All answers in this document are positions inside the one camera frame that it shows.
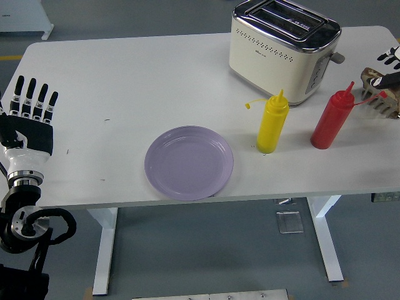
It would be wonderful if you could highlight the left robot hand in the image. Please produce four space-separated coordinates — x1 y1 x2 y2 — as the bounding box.
0 75 59 176

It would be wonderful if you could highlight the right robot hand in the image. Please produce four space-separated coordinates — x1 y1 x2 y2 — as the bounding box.
367 46 400 90

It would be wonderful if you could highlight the bread slice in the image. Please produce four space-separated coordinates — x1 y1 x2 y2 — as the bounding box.
361 67 400 109

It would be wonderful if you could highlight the cream and chrome toaster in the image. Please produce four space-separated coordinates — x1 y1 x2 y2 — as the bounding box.
228 0 346 106

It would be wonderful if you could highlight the purple plate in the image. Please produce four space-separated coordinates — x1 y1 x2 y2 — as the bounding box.
144 125 235 201

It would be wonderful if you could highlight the clear plastic floor plate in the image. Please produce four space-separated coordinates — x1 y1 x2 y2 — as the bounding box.
276 211 304 234

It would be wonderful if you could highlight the metal toast rack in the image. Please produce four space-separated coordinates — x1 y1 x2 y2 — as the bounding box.
361 84 400 120

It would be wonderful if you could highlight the red squeeze bottle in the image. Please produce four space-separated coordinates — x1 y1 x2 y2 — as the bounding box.
310 81 388 150

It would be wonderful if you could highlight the table control panel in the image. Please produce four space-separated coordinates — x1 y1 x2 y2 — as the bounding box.
371 192 400 203

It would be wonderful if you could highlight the white cabinet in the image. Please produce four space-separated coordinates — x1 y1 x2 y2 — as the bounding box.
0 0 55 41

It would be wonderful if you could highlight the yellow squeeze bottle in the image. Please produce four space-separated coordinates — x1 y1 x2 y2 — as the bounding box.
244 89 290 154

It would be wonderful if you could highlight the white table leg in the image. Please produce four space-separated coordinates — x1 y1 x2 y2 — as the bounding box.
86 206 119 296
306 195 345 283

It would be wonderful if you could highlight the grey metal base plate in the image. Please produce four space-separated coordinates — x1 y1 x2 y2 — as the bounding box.
131 289 290 300

